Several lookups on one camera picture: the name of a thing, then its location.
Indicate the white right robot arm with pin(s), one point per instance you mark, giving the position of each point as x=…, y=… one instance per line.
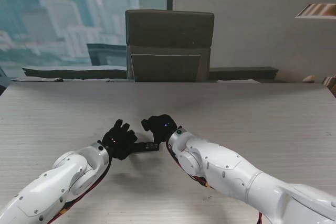
x=236, y=176

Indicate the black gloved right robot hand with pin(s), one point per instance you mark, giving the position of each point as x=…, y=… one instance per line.
x=161, y=128

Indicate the light wooden stack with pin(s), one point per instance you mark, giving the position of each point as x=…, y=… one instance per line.
x=330, y=83

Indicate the grey office chair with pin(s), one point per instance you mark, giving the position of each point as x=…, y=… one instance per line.
x=168, y=40

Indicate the flat cardboard sheet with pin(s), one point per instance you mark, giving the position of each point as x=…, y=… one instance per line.
x=34, y=79

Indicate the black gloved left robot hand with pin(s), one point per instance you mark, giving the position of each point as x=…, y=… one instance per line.
x=119, y=141

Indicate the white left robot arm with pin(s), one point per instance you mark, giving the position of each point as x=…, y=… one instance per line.
x=52, y=182

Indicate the wooden shelf board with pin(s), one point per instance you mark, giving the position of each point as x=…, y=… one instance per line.
x=317, y=11

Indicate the city skyline backdrop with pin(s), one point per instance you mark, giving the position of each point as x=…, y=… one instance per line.
x=39, y=11

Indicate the small pale wooden piece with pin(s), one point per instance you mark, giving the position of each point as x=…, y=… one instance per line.
x=309, y=79

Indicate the black remote control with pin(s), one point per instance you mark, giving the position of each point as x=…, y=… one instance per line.
x=140, y=147

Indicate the silver AAA battery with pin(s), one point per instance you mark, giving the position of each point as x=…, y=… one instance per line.
x=151, y=147
x=151, y=144

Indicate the dark foam mat stack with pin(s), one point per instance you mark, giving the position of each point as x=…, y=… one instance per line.
x=244, y=74
x=73, y=74

